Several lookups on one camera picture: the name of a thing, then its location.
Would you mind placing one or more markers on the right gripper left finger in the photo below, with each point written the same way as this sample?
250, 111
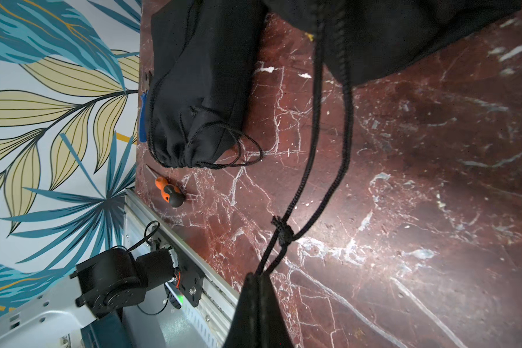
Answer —
245, 328

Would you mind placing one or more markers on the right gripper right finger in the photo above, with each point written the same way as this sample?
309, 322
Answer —
273, 330

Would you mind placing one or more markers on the black hair dryer pouch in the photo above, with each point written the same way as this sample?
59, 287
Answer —
204, 59

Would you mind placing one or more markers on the plain black drawstring pouch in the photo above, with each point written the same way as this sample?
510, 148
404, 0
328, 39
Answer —
360, 41

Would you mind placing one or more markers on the aluminium front rail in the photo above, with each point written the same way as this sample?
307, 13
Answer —
194, 308

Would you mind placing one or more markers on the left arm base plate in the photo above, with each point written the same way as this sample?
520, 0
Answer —
187, 283

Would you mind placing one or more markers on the orange handled screwdriver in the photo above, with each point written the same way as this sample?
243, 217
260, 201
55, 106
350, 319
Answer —
170, 193

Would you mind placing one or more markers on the blue handled pliers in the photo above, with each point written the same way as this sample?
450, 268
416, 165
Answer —
142, 132

